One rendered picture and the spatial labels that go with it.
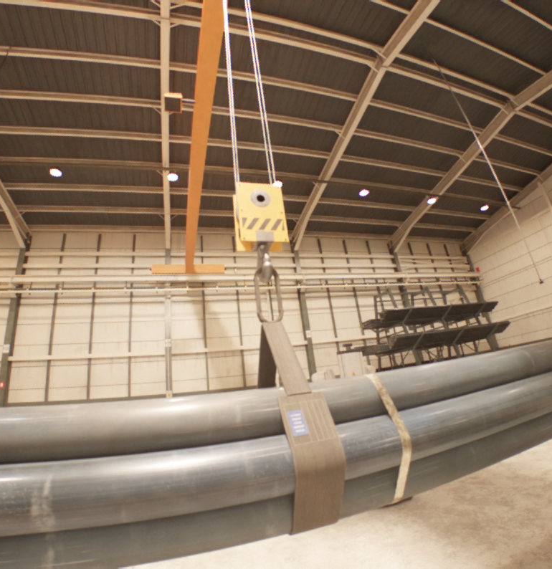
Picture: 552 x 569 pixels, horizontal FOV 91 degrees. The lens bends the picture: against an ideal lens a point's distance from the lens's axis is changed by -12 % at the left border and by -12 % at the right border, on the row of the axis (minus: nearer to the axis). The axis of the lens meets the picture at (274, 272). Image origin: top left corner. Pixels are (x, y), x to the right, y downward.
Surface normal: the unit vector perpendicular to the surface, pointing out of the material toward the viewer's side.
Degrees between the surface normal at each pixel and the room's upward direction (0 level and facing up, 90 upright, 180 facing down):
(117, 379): 90
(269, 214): 90
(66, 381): 90
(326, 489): 120
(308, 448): 60
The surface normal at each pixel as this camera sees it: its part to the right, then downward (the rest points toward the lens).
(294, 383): 0.14, -0.86
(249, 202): 0.28, -0.36
